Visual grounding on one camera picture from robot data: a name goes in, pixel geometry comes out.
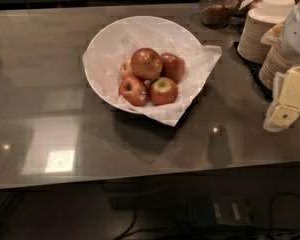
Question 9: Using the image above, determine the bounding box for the front right red apple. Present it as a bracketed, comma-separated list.
[149, 77, 178, 106]

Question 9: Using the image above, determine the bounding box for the rear paper bowl stack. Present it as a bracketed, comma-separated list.
[237, 0, 295, 64]

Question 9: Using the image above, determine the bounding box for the right rear red apple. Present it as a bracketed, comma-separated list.
[160, 53, 185, 82]

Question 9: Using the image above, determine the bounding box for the black cable on floor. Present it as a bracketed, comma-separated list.
[113, 192, 300, 240]

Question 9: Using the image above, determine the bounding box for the top red apple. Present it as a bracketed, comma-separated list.
[130, 47, 163, 80]

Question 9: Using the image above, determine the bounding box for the glass jar with cereal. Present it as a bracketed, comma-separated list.
[199, 0, 239, 28]

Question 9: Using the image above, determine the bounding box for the white bowl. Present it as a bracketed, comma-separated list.
[82, 16, 201, 114]

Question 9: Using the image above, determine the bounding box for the front left red apple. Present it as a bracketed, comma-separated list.
[118, 76, 148, 106]

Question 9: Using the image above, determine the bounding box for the front paper bowl stack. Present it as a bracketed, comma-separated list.
[259, 45, 293, 90]

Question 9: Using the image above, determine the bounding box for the white paper liner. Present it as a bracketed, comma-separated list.
[81, 23, 223, 128]

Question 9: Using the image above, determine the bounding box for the red apple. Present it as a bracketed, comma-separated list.
[160, 53, 185, 82]
[118, 76, 148, 106]
[119, 60, 133, 79]
[149, 77, 178, 106]
[130, 47, 163, 80]

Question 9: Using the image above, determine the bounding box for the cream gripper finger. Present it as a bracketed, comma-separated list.
[261, 22, 284, 46]
[263, 65, 300, 132]

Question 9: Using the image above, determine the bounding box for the left rear red apple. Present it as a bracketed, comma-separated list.
[119, 60, 133, 79]

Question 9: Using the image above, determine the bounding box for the paper bowl stack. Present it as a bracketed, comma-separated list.
[259, 45, 293, 90]
[237, 0, 295, 64]

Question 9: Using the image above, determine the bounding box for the dark box under table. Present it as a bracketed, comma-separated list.
[187, 195, 255, 228]

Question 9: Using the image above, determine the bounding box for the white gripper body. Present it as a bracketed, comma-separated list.
[280, 1, 300, 63]

